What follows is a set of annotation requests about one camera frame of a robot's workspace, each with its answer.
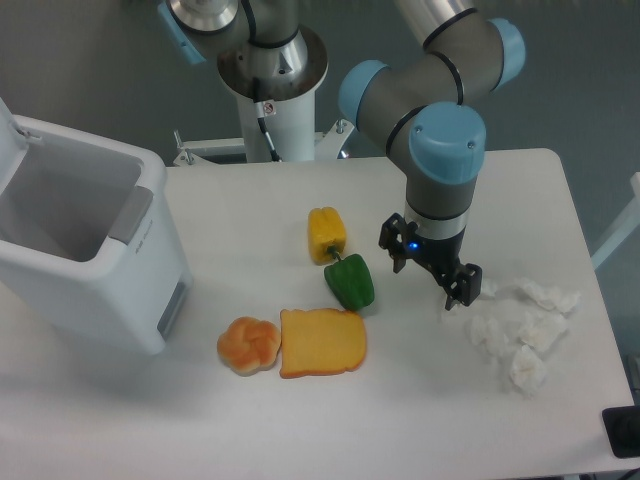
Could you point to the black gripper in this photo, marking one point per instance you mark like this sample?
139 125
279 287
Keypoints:
462 282

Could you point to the white trash can lid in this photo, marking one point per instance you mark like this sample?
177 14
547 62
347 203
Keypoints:
15 142

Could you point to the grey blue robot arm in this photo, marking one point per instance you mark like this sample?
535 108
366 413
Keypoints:
420 116

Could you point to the white trash can body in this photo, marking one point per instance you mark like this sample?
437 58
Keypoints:
88 240

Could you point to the green bell pepper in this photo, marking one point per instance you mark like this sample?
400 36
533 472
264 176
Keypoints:
350 281

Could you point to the crumpled tissue middle left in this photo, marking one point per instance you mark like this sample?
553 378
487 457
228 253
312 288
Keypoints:
487 332

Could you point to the yellow bell pepper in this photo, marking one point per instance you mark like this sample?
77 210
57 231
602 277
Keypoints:
326 234

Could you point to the crumpled tissue middle right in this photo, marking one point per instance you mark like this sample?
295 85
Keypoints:
539 331

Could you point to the toast bread slice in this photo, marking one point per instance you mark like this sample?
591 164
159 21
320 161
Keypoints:
321 342

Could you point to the crumpled tissue top right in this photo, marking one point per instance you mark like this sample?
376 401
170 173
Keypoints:
549 298

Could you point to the crumpled tissue bottom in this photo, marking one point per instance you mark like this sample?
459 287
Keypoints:
523 371

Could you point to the knotted bread roll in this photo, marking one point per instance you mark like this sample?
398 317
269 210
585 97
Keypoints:
249 345

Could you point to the black device at edge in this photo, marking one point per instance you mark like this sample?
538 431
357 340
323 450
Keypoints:
622 429

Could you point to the white pedestal foot frame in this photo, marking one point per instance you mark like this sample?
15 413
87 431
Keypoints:
329 145

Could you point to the white frame at right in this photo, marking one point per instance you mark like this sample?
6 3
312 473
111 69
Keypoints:
625 223

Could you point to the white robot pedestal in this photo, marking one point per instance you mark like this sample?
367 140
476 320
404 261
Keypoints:
275 87

